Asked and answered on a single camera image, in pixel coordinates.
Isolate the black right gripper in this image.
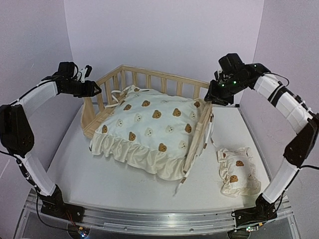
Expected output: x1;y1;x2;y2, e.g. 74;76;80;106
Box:
204;75;247;106

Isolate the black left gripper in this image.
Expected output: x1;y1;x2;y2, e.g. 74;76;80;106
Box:
63;80;103;98

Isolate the wooden pet bed frame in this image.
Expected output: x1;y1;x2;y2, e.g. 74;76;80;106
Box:
81;65;212;178

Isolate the bear print cream cushion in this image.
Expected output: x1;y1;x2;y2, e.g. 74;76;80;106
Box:
89;85;214;185

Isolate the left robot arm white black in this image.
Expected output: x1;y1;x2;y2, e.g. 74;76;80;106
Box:
0;62;102;196

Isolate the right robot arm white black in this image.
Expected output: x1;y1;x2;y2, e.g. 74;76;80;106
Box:
205;53;319;221

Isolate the small bear print pillow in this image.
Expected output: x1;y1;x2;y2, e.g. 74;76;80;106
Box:
217;147;261;197

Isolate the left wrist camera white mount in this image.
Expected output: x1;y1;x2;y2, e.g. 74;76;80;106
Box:
76;65;92;83

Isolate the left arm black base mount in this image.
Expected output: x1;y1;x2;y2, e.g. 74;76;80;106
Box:
39;185;85;223

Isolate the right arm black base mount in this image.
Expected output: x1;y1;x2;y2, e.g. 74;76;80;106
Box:
231;193;284;229

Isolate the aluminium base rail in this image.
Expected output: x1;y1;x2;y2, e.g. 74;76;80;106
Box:
13;190;301;239

